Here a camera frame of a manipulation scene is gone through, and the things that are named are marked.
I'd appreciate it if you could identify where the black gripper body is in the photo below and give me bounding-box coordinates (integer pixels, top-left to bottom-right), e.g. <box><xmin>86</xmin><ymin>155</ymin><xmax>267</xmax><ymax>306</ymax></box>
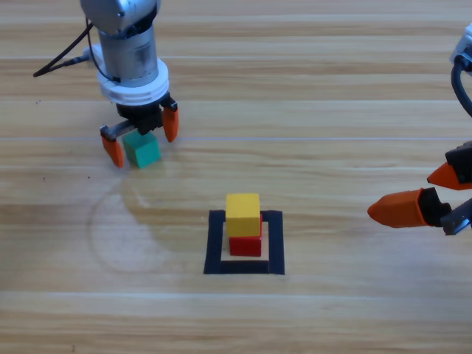
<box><xmin>418</xmin><ymin>139</ymin><xmax>472</xmax><ymax>237</ymax></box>
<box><xmin>99</xmin><ymin>93</ymin><xmax>178</xmax><ymax>144</ymax></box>

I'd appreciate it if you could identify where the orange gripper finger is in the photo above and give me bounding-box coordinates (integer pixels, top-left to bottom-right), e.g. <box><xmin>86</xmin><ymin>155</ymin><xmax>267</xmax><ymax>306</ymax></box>
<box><xmin>100</xmin><ymin>132</ymin><xmax>125</xmax><ymax>170</ymax></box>
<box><xmin>426</xmin><ymin>161</ymin><xmax>472</xmax><ymax>192</ymax></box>
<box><xmin>367</xmin><ymin>187</ymin><xmax>426</xmax><ymax>230</ymax></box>
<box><xmin>161</xmin><ymin>103</ymin><xmax>180</xmax><ymax>143</ymax></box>

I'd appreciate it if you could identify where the green wooden block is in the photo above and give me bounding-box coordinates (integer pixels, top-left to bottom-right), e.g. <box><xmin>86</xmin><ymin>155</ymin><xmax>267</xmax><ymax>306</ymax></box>
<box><xmin>122</xmin><ymin>131</ymin><xmax>162</xmax><ymax>170</ymax></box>

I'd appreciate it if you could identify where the yellow wooden block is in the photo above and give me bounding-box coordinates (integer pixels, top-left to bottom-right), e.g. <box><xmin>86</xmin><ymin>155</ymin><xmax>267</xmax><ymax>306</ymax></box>
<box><xmin>225</xmin><ymin>192</ymin><xmax>262</xmax><ymax>238</ymax></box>

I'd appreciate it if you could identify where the red wooden block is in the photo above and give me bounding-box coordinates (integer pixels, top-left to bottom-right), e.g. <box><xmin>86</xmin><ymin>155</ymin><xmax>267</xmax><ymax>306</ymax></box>
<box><xmin>229</xmin><ymin>212</ymin><xmax>264</xmax><ymax>257</ymax></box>

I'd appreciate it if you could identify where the black tape square outline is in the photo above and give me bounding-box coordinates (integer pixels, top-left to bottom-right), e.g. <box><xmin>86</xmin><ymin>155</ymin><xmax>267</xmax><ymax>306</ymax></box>
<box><xmin>203</xmin><ymin>209</ymin><xmax>285</xmax><ymax>276</ymax></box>

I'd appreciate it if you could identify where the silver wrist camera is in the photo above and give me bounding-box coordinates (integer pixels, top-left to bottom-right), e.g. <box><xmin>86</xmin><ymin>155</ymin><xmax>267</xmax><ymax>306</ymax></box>
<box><xmin>448</xmin><ymin>21</ymin><xmax>472</xmax><ymax>77</ymax></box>
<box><xmin>85</xmin><ymin>43</ymin><xmax>105</xmax><ymax>66</ymax></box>

